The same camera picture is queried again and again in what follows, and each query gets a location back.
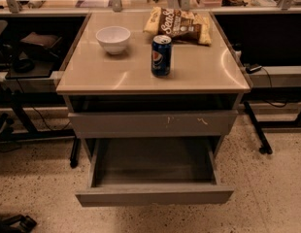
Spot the black power adapter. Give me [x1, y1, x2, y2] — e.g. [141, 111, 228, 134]
[245, 64, 262, 74]

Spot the white bowl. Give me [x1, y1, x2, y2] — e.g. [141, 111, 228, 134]
[96, 26, 131, 54]

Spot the black table leg left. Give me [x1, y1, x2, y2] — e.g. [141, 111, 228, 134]
[70, 138, 81, 168]

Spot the grey drawer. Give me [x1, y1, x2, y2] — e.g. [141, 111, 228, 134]
[77, 137, 234, 207]
[68, 110, 237, 138]

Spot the grey top drawer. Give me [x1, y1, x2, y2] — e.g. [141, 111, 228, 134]
[68, 110, 237, 138]

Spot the black object floor corner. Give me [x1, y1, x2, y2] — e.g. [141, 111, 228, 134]
[0, 215, 37, 233]

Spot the black table leg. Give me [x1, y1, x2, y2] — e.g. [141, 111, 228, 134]
[70, 138, 81, 168]
[244, 101, 273, 154]

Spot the black table leg right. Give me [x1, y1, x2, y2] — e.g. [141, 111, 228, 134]
[244, 101, 273, 154]

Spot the blue pepsi can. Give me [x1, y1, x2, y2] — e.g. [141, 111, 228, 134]
[151, 35, 172, 77]

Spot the brown chip bag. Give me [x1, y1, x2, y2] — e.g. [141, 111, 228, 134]
[144, 7, 212, 46]

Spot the grey drawer cabinet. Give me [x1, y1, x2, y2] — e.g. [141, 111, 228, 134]
[55, 10, 251, 209]

